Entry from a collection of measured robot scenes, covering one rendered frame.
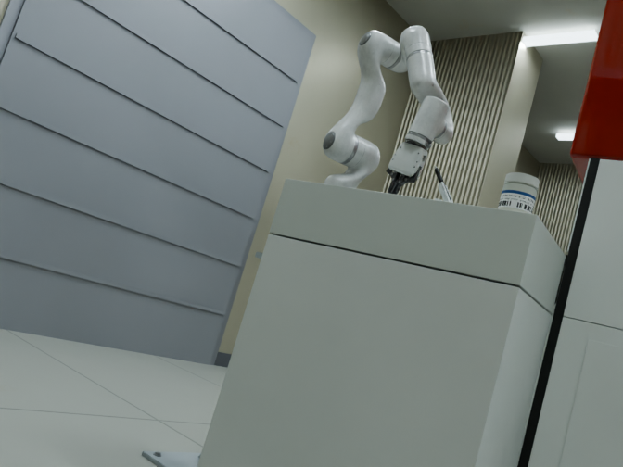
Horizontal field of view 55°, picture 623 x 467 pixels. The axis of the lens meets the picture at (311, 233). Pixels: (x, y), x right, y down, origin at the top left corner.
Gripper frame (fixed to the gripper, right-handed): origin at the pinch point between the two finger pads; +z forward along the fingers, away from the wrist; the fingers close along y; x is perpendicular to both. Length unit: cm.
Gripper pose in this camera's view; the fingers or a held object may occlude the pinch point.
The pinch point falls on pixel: (394, 188)
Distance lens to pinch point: 196.3
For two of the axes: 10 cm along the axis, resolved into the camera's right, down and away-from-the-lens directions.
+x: -5.1, -2.6, -8.2
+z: -4.5, 8.9, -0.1
